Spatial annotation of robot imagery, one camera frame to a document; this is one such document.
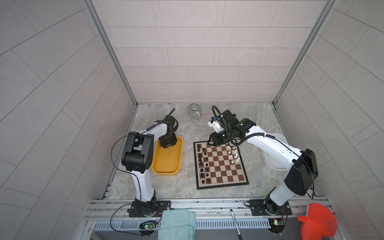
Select brown white chessboard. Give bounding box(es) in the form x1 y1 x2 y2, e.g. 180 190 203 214
194 142 249 190

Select white ribbed ceramic cup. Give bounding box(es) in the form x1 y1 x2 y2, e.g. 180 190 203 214
188 103 201 118

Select yellow plastic tray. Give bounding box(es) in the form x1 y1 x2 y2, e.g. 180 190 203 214
152 136 183 176

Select red plastic funnel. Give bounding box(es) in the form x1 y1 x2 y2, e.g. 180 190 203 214
298 203 338 240

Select green cloth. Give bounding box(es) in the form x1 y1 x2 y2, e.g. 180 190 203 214
158 209 196 240

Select aluminium rail frame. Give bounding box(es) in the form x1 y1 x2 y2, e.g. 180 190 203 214
79 197 334 240

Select white plastic tray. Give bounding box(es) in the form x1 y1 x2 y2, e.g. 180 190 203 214
262 133 288 172

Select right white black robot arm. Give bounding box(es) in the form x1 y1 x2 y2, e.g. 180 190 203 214
208 106 319 215

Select white chess pieces on board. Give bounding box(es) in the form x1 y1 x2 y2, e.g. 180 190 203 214
226 145 241 164

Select black chess pieces on board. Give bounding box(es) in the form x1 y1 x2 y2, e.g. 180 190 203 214
195 142 212 188

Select black pen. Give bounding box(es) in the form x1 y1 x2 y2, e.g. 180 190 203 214
230 209 243 240

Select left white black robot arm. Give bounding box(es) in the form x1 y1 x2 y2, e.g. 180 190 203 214
119 109 183 218

